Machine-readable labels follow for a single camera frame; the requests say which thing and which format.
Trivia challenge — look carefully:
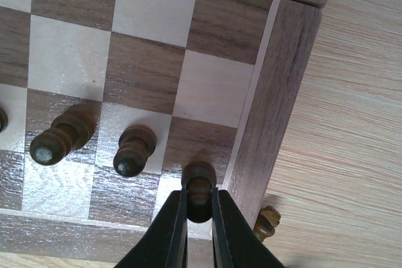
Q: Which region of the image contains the wooden chess board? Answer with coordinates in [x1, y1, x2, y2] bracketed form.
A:
[1, 0, 327, 262]

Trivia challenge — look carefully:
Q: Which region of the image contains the dark pawn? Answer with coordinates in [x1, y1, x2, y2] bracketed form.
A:
[30, 107, 96, 166]
[0, 107, 8, 132]
[113, 124, 157, 178]

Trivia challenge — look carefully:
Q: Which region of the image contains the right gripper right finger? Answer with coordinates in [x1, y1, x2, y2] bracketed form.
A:
[212, 188, 284, 268]

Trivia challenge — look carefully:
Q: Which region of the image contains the tall dark piece by board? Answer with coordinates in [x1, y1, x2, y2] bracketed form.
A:
[253, 206, 281, 242]

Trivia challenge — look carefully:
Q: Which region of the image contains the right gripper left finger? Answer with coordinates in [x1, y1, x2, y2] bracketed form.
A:
[116, 188, 188, 268]

